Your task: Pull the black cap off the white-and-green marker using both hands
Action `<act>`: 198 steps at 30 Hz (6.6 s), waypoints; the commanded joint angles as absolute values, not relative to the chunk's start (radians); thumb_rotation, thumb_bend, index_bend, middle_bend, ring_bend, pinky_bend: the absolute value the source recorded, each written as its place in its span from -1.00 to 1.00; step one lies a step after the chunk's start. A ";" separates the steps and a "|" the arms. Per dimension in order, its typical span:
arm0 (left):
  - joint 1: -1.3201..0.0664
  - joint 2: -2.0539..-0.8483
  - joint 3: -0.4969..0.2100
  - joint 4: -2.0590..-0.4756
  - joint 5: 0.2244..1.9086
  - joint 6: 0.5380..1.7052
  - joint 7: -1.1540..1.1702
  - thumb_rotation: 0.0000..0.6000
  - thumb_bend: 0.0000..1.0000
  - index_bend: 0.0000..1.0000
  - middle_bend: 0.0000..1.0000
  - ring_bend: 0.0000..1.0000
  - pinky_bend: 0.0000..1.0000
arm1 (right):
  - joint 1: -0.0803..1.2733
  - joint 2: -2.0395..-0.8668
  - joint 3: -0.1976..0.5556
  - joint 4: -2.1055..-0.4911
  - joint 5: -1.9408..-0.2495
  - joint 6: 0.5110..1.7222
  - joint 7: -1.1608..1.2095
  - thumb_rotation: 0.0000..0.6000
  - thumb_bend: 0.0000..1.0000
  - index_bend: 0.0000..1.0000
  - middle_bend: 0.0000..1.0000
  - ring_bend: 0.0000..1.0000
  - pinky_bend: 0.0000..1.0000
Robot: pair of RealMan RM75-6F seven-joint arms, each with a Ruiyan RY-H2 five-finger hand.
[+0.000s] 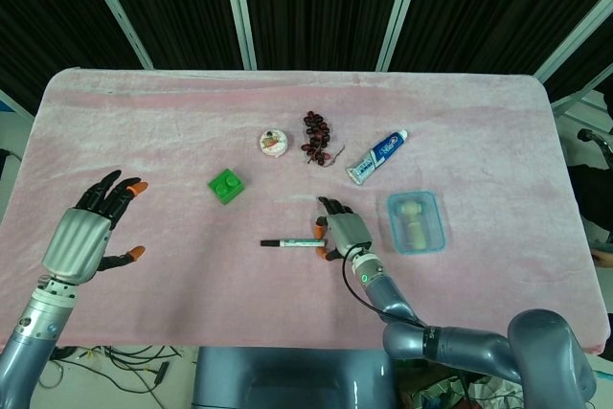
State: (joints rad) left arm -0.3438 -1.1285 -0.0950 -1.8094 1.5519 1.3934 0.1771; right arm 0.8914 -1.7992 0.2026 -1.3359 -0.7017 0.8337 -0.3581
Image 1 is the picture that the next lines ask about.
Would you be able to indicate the clear container with blue lid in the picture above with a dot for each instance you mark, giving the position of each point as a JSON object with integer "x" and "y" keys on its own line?
{"x": 438, "y": 222}

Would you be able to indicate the beige rounded toy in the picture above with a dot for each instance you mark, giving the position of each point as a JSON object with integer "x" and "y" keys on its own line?
{"x": 413, "y": 227}

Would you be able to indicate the dark red grape bunch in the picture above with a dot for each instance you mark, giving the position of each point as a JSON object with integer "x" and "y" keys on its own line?
{"x": 315, "y": 136}

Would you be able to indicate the black marker cap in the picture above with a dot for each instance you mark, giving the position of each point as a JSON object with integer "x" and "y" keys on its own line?
{"x": 270, "y": 243}

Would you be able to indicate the pink plush table cloth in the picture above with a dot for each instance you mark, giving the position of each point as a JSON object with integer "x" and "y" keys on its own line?
{"x": 191, "y": 284}

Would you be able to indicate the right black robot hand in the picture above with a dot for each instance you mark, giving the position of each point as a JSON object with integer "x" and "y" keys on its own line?
{"x": 347, "y": 232}

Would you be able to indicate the black pleated curtain panel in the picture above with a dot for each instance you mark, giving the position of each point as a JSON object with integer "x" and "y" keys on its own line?
{"x": 316, "y": 6}
{"x": 38, "y": 21}
{"x": 488, "y": 6}
{"x": 177, "y": 6}

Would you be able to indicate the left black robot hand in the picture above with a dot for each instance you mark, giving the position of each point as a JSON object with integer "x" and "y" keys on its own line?
{"x": 76, "y": 241}

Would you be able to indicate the white frame post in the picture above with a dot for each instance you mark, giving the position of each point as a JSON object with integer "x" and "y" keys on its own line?
{"x": 239, "y": 6}
{"x": 115, "y": 6}
{"x": 400, "y": 6}
{"x": 574, "y": 35}

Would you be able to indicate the blue white toothpaste tube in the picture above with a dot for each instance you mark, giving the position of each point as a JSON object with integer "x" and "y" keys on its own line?
{"x": 378, "y": 155}

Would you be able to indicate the green toy building block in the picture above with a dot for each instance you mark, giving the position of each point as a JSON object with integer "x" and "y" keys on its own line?
{"x": 226, "y": 186}

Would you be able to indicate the crumpled paper pile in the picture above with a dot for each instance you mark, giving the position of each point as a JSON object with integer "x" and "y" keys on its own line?
{"x": 455, "y": 390}

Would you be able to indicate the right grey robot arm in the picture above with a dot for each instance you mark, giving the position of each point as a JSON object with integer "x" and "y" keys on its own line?
{"x": 479, "y": 347}

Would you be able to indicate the green and white marker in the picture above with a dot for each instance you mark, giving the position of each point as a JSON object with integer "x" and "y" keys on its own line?
{"x": 301, "y": 242}

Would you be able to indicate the small round white container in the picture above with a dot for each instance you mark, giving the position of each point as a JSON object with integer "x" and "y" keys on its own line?
{"x": 274, "y": 143}

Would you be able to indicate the black power adapter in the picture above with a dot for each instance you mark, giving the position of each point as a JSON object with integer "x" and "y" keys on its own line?
{"x": 161, "y": 371}

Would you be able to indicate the grey robot torso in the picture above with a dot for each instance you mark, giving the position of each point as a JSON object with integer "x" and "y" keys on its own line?
{"x": 287, "y": 380}

